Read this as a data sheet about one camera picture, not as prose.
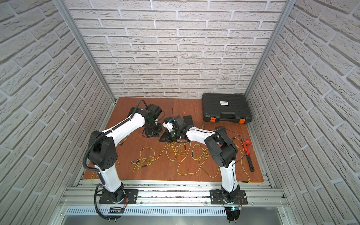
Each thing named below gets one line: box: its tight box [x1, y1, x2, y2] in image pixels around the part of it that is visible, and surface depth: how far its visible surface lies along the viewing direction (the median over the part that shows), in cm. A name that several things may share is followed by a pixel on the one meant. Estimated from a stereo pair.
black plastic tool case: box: [201, 92, 252, 124], surface depth 110 cm
